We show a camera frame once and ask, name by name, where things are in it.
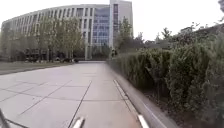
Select grey stone kerb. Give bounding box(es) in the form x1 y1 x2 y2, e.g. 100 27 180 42
105 62 181 128

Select row of trees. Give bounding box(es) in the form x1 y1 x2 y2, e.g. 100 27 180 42
0 16 85 64

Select green hedge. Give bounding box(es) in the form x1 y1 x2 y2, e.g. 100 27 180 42
107 23 224 128

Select group of trees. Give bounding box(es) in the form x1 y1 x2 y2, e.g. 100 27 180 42
114 16 146 55

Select grass strip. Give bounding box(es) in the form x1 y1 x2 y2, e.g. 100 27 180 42
0 60 76 76

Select robot's own part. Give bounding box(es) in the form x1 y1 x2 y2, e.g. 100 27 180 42
71 116 86 128
137 114 150 128

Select grey stone slab pavement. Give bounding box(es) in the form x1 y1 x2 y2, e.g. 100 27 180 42
0 61 143 128

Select large curved grey building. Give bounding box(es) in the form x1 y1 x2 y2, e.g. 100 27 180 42
0 0 134 63

